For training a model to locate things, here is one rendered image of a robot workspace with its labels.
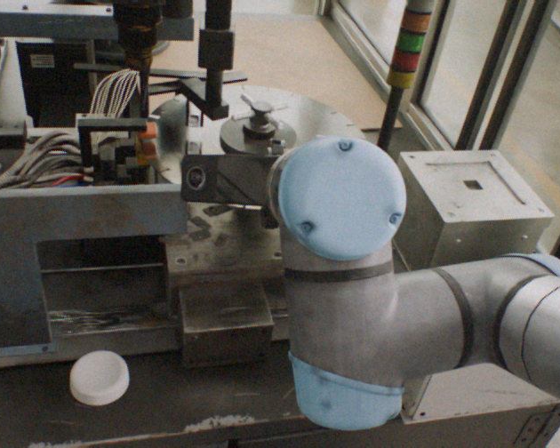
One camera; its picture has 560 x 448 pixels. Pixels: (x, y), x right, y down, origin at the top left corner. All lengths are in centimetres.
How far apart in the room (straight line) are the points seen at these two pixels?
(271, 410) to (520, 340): 45
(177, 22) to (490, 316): 72
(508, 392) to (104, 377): 51
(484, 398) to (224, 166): 47
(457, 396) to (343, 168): 51
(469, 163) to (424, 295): 64
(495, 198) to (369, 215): 63
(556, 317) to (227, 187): 30
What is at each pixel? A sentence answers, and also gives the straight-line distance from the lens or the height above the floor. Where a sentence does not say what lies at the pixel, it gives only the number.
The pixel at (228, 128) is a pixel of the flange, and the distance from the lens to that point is 89.
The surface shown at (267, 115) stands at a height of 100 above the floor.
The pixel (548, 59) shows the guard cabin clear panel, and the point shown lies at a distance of 108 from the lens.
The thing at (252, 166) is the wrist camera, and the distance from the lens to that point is 55.
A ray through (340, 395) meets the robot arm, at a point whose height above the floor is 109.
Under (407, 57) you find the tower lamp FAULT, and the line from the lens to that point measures 105.
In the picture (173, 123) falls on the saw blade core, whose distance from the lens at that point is 92.
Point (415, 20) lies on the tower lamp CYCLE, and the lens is 103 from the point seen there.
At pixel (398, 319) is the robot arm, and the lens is 42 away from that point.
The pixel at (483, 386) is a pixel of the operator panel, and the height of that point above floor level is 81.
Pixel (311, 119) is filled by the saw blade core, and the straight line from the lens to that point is 96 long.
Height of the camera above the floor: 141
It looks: 39 degrees down
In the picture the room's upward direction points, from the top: 9 degrees clockwise
